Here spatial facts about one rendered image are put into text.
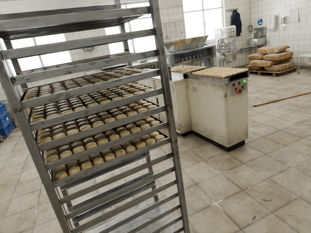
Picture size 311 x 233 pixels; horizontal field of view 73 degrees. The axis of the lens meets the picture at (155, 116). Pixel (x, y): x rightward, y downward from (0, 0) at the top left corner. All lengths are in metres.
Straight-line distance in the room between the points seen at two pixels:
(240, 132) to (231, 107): 0.37
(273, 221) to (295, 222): 0.14
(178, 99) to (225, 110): 0.70
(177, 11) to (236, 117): 4.52
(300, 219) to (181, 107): 1.73
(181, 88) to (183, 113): 0.35
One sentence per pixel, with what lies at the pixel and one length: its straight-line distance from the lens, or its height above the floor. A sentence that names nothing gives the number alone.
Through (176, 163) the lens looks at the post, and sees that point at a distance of 1.17.
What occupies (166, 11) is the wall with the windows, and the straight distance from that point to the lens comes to 6.39.
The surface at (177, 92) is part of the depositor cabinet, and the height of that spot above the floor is 0.69.
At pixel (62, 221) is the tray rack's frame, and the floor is 0.70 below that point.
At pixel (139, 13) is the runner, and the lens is 0.99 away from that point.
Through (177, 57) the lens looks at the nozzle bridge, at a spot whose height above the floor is 1.11.
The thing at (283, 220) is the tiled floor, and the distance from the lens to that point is 1.96.
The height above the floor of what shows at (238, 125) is 0.32.
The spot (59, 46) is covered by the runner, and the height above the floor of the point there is 1.41.
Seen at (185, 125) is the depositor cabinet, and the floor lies 0.19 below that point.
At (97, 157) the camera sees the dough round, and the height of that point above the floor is 0.87.
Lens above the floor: 1.38
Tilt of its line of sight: 20 degrees down
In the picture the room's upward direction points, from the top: 10 degrees counter-clockwise
